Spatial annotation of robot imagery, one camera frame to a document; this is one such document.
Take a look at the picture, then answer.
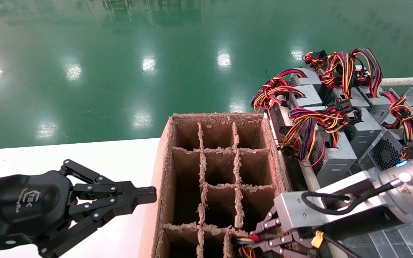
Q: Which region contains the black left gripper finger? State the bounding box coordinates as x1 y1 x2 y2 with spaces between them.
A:
59 159 157 200
36 195 157 258

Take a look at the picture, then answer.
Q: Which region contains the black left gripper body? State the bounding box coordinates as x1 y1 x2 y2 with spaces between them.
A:
0 170 75 252

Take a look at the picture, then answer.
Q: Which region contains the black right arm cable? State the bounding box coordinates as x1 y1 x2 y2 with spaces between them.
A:
302 179 406 216

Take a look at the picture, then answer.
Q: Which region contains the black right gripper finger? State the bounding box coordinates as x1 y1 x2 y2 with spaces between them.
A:
253 207 282 236
251 232 318 258

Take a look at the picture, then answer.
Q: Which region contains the clear plastic divider tray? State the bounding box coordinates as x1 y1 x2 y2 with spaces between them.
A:
336 85 413 258

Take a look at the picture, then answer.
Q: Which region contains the cardboard box with dividers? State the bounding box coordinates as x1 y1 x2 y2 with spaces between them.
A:
138 113 293 258

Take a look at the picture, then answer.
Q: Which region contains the yellow cable tag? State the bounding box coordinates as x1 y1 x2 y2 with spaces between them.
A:
312 230 324 248

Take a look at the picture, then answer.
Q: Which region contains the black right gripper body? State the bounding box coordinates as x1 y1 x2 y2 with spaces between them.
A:
293 210 409 248

